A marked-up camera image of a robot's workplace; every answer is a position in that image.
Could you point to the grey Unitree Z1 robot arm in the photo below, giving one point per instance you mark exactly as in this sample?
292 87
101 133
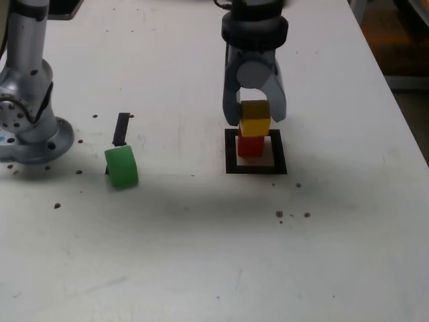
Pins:
27 67

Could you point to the grey metal beam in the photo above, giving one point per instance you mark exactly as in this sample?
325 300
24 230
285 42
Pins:
409 82

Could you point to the black tape strip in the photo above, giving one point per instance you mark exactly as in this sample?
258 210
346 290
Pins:
121 129

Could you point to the red cube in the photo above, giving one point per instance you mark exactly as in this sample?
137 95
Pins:
249 147

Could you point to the yellow cube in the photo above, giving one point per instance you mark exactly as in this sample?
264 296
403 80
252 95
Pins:
254 125

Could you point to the green cube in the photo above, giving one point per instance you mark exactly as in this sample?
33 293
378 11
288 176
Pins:
122 167

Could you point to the black smartphone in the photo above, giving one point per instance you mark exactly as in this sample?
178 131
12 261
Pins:
67 10

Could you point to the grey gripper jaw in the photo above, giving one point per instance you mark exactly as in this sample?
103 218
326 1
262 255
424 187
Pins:
231 100
276 97

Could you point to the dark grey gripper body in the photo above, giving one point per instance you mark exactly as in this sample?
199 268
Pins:
253 53

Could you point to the black tape square outline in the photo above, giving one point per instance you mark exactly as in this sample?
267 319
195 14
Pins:
231 169

